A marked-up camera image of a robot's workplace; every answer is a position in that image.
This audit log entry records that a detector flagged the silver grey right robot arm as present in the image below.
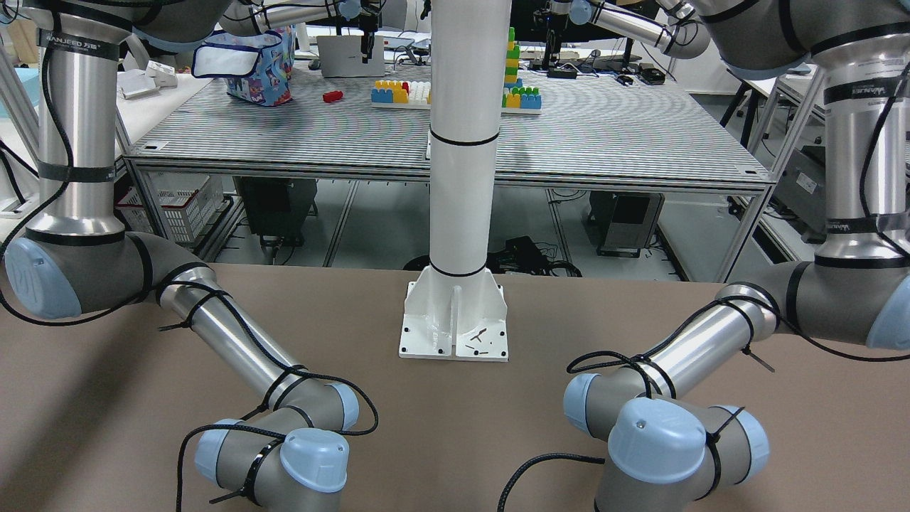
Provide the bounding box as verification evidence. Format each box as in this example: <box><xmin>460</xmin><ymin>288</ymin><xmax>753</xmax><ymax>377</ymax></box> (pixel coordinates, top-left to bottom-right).
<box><xmin>2</xmin><ymin>1</ymin><xmax>358</xmax><ymax>511</ymax></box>

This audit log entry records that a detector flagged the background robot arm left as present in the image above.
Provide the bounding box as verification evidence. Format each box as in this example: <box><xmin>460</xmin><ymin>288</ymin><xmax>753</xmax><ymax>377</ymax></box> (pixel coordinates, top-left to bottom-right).
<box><xmin>219</xmin><ymin>1</ymin><xmax>383</xmax><ymax>64</ymax></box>

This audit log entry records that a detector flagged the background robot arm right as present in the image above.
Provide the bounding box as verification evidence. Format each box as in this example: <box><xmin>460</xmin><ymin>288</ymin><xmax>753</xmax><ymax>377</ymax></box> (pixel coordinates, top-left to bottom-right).
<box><xmin>534</xmin><ymin>1</ymin><xmax>710</xmax><ymax>70</ymax></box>

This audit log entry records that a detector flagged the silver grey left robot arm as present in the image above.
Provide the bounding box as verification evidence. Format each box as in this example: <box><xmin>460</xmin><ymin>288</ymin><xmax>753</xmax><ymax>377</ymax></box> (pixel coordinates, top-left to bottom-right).
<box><xmin>564</xmin><ymin>1</ymin><xmax>908</xmax><ymax>511</ymax></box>

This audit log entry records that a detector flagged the white central mounting column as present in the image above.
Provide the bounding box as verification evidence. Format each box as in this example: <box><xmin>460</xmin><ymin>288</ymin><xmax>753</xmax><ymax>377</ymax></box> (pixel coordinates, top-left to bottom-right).
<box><xmin>397</xmin><ymin>1</ymin><xmax>510</xmax><ymax>362</ymax></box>

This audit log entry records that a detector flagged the striped aluminium workbench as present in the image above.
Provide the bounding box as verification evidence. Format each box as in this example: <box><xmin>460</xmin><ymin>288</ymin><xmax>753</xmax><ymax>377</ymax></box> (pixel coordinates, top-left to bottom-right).
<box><xmin>124</xmin><ymin>38</ymin><xmax>776</xmax><ymax>281</ymax></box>

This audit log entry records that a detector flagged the grey computer box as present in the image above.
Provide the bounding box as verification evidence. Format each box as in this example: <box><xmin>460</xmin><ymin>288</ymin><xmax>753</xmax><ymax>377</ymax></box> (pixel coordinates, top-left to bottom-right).
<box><xmin>234</xmin><ymin>177</ymin><xmax>316</xmax><ymax>247</ymax></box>
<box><xmin>587</xmin><ymin>191</ymin><xmax>664</xmax><ymax>258</ymax></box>

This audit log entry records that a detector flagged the stacked toy block tower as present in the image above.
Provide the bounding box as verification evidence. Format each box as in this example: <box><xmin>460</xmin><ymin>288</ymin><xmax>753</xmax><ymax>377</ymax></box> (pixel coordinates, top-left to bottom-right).
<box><xmin>501</xmin><ymin>26</ymin><xmax>542</xmax><ymax>114</ymax></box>

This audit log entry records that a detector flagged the toy block set on tray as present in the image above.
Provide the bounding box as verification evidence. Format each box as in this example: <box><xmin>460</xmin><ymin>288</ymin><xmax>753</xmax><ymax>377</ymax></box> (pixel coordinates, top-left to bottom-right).
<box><xmin>370</xmin><ymin>79</ymin><xmax>432</xmax><ymax>110</ymax></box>

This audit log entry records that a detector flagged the red toy block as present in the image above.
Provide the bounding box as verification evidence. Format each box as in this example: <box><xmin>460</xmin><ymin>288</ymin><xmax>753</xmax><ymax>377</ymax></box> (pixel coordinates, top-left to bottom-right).
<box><xmin>322</xmin><ymin>90</ymin><xmax>344</xmax><ymax>104</ymax></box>

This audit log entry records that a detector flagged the silver laptop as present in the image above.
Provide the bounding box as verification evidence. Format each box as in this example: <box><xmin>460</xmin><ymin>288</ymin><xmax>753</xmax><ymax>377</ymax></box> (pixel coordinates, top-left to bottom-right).
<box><xmin>316</xmin><ymin>35</ymin><xmax>385</xmax><ymax>78</ymax></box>

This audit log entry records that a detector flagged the colourful patterned bag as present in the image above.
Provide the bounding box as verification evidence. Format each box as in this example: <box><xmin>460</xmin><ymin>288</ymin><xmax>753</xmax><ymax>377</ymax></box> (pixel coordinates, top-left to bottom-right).
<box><xmin>191</xmin><ymin>26</ymin><xmax>296</xmax><ymax>107</ymax></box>

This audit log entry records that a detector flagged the white plastic basket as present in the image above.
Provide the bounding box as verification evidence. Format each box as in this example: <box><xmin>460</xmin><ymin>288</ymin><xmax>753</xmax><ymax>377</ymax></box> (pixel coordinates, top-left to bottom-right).
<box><xmin>116</xmin><ymin>172</ymin><xmax>223</xmax><ymax>243</ymax></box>

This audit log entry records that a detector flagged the black cable bundle on floor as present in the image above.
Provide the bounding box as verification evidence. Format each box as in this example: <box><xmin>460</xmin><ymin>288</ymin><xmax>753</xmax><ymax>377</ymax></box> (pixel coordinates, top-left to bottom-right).
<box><xmin>404</xmin><ymin>235</ymin><xmax>584</xmax><ymax>278</ymax></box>

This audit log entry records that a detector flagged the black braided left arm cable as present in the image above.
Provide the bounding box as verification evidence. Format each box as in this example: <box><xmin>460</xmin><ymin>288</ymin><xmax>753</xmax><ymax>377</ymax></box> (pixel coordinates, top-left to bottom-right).
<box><xmin>496</xmin><ymin>53</ymin><xmax>910</xmax><ymax>512</ymax></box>

